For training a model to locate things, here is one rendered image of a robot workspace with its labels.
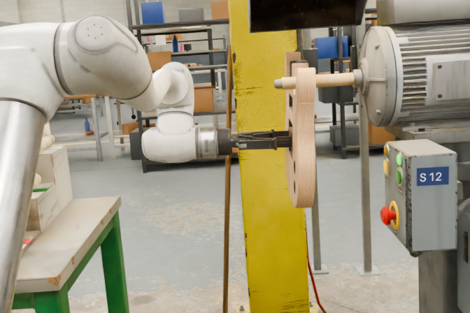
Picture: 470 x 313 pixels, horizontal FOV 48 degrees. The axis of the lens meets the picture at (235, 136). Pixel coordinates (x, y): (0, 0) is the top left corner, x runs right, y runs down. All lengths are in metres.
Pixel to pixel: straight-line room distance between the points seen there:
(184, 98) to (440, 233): 0.75
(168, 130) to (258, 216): 0.98
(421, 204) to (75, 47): 0.70
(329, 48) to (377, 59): 4.87
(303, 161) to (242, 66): 0.96
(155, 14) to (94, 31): 5.21
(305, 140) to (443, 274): 0.49
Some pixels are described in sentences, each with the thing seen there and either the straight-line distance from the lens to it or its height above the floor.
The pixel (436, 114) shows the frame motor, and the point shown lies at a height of 1.16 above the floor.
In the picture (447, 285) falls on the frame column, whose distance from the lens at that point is 1.47.
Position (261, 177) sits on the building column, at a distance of 2.28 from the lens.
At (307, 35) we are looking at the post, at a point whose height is 1.40.
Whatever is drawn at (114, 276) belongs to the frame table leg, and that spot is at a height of 0.70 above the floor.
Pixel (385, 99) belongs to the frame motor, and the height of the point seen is 1.20.
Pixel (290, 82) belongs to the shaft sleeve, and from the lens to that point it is 1.33.
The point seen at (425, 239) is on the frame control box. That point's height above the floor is 0.95.
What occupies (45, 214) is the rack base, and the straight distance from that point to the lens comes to 1.43.
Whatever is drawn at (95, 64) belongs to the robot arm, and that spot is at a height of 1.33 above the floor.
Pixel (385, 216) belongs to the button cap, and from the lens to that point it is 1.15.
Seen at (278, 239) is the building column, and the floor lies 0.50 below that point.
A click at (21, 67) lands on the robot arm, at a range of 0.96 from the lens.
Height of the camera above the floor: 1.34
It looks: 9 degrees down
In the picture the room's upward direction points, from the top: 4 degrees counter-clockwise
